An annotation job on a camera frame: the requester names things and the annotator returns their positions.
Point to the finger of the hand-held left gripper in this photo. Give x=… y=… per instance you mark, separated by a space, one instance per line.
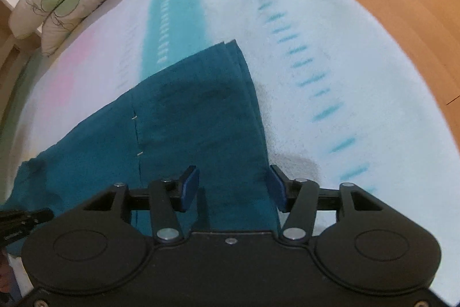
x=25 y=221

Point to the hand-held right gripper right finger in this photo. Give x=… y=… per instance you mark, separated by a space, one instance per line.
x=276 y=189

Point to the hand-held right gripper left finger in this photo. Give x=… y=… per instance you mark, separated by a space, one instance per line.
x=190 y=185

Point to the teal pants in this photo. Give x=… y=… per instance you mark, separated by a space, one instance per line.
x=201 y=120

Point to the pastel striped blanket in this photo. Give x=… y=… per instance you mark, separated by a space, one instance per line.
x=323 y=41

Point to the wooden headboard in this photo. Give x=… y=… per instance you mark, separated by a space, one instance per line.
x=10 y=51

